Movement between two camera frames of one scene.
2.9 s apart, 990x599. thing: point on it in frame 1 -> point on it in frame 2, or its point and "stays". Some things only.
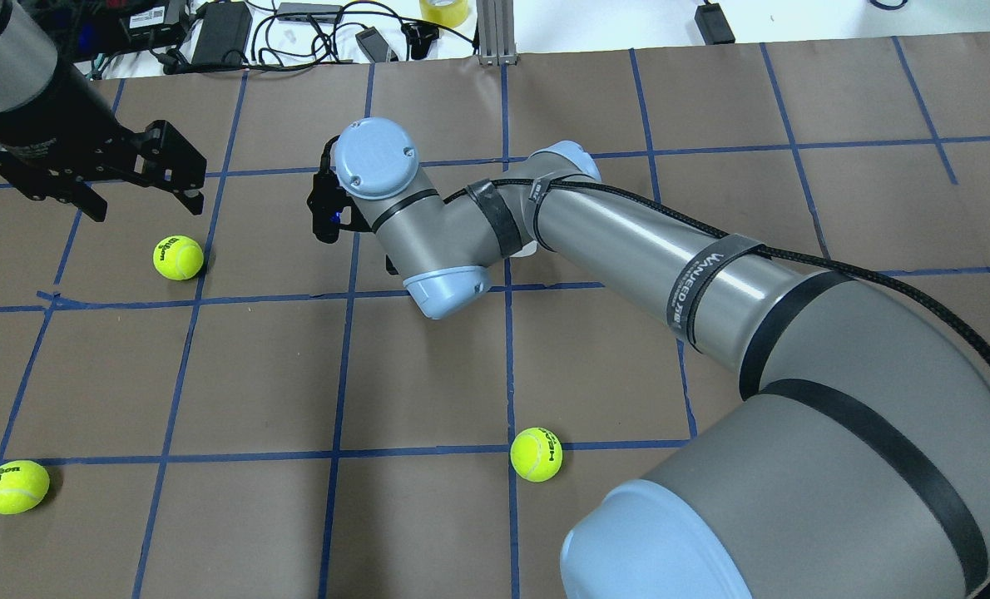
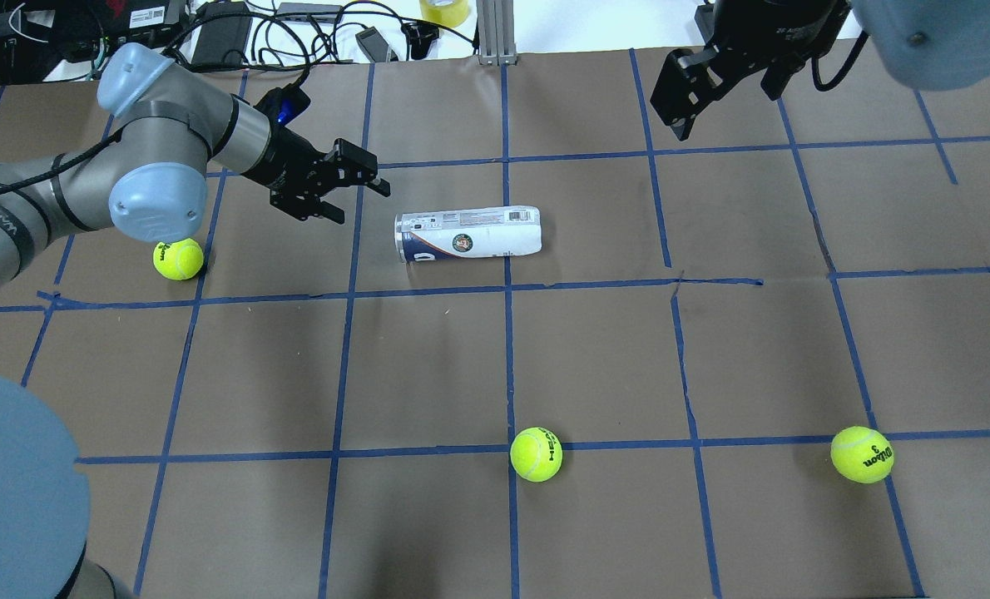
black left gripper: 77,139 -> 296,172
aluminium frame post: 497,32 stays
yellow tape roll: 450,13 stays
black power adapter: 224,34 stays
